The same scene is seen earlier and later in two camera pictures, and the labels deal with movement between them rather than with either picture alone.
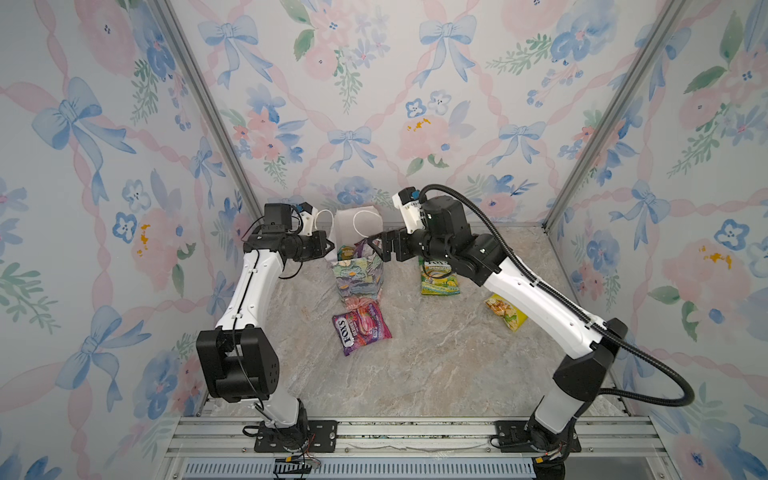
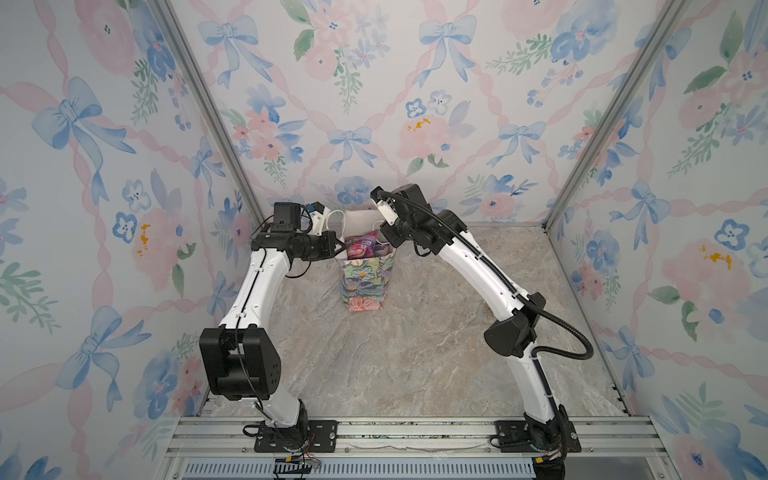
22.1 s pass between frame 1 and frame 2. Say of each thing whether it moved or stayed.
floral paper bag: stayed
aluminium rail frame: stayed
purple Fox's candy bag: moved
